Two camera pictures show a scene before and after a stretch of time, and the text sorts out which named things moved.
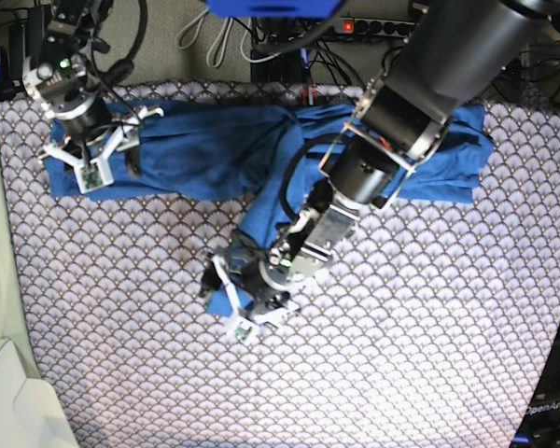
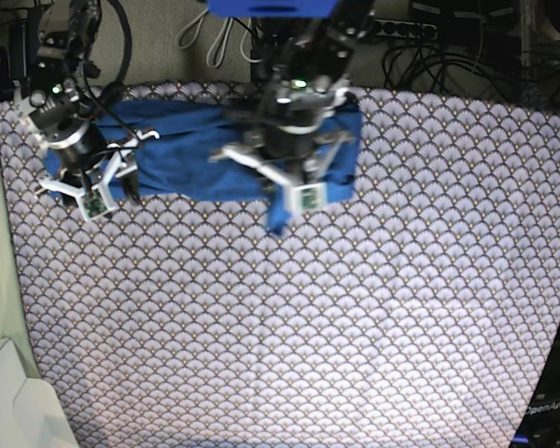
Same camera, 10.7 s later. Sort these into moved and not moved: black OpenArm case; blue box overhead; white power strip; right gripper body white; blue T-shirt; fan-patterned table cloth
Moved: blue T-shirt; right gripper body white
Not moved: white power strip; black OpenArm case; fan-patterned table cloth; blue box overhead
